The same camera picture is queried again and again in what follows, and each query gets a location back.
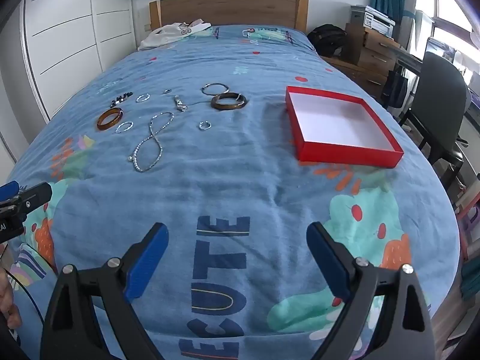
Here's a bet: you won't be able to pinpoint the silver bead necklace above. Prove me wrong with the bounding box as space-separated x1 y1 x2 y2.
127 110 176 173

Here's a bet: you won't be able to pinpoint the blue patterned bed sheet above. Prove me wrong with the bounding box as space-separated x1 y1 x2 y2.
9 25 460 359

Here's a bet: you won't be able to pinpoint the red jewelry box tray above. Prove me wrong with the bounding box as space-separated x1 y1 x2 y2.
285 86 404 168

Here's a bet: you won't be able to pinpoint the white wardrobe doors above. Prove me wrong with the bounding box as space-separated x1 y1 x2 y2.
21 0 136 120

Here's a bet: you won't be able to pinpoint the black backpack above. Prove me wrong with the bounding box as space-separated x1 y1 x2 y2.
307 24 347 58

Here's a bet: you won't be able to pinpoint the thin silver wire bangle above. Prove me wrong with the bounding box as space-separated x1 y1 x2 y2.
201 82 230 97

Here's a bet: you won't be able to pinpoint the dark beaded bracelet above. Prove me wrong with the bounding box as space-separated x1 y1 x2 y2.
110 91 134 107

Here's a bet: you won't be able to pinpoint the wooden headboard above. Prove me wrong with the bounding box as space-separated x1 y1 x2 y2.
149 0 308 33

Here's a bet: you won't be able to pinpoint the dark blue hanging bag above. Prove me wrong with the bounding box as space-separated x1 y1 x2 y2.
381 66 408 109

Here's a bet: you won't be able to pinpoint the amber orange bangle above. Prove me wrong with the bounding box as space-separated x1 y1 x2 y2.
96 107 124 131

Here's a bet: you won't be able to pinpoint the white printer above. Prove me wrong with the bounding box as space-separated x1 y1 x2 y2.
350 5 395 38

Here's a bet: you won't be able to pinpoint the dark green chair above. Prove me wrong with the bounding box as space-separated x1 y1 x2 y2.
400 51 468 189

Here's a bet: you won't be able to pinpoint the person's left hand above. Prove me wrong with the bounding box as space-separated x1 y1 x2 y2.
0 267 22 329

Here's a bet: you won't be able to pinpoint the dark brown bangle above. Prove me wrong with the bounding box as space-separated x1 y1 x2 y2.
211 92 248 111

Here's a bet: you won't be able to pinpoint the wooden drawer cabinet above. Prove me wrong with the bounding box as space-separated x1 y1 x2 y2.
323 24 400 101

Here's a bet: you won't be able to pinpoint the black cable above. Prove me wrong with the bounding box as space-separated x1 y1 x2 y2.
5 267 46 331

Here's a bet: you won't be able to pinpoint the silver wristwatch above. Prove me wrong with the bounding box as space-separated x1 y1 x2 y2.
173 95 188 112

